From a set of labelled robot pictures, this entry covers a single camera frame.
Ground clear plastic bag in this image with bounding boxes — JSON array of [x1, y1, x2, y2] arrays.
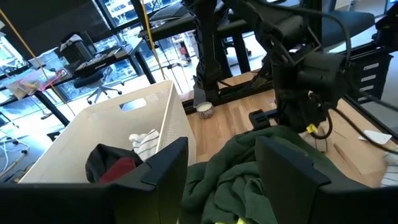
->
[[7, 67, 68, 100]]

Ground black bag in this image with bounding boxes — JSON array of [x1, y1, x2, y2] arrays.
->
[[58, 33, 94, 65]]

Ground black office chair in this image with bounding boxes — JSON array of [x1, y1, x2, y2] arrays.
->
[[73, 67, 124, 106], [322, 11, 376, 49]]

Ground dark green garment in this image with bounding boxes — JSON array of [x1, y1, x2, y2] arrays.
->
[[178, 125, 354, 224]]

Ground maroon garment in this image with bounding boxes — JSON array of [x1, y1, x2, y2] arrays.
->
[[98, 157, 137, 184]]

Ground small patterned bowl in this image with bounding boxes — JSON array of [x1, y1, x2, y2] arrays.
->
[[195, 101, 215, 119]]

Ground white flat card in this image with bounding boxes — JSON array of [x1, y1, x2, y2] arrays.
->
[[357, 129, 394, 146]]

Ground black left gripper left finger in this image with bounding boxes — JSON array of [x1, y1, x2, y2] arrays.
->
[[0, 136, 190, 224]]

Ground neon yellow garment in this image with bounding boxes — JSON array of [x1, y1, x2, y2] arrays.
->
[[214, 217, 249, 224]]

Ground black drawer cabinet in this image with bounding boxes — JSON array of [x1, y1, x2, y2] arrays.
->
[[343, 46, 394, 105]]

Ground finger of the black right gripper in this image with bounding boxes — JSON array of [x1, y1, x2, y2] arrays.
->
[[248, 108, 280, 131]]

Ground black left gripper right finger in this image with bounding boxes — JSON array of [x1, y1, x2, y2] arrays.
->
[[254, 136, 398, 224]]

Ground white plastic laundry basket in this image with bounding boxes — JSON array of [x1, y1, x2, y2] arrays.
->
[[18, 80, 197, 184]]

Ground white striped sock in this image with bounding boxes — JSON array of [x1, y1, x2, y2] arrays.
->
[[129, 129, 161, 162], [379, 151, 398, 188]]

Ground yellow cable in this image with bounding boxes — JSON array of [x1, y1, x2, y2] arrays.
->
[[0, 8, 76, 117], [139, 0, 167, 81]]

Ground black desk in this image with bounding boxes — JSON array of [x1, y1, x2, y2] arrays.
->
[[0, 37, 158, 128]]

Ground black ribbed garment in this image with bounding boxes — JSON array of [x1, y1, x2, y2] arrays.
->
[[85, 143, 144, 184]]

